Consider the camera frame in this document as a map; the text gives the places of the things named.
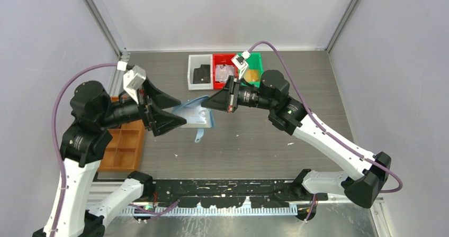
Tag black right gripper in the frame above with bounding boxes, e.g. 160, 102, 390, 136
202, 75, 276, 112

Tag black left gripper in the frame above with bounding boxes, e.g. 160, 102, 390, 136
99, 76, 187, 134

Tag blue leather card holder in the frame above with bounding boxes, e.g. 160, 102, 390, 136
172, 95, 215, 143

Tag silver VIP credit card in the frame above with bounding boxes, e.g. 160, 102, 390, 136
173, 107, 212, 129

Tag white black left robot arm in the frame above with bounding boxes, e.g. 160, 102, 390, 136
34, 79, 186, 236

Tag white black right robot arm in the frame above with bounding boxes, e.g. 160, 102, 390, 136
201, 70, 391, 208

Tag cards in red bin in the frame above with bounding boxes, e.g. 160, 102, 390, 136
214, 65, 235, 83

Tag gold card in green bin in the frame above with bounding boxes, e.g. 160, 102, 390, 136
244, 69, 261, 83

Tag black item in white bin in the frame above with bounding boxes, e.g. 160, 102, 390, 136
192, 64, 211, 84

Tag red plastic bin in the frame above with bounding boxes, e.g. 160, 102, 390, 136
212, 53, 238, 90

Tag white plastic bin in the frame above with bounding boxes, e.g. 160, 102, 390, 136
187, 54, 213, 90

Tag green plastic bin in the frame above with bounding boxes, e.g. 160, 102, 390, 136
243, 52, 264, 87

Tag orange compartment tray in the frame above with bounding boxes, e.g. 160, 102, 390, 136
97, 96, 146, 172

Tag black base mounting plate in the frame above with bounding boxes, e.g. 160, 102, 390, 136
137, 179, 312, 208

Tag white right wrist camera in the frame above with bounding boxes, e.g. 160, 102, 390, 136
231, 51, 250, 79

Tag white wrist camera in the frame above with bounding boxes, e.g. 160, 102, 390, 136
123, 65, 147, 104
231, 51, 250, 79

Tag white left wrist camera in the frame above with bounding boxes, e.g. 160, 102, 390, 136
123, 65, 147, 104

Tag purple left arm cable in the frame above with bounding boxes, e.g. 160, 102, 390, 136
47, 61, 181, 237

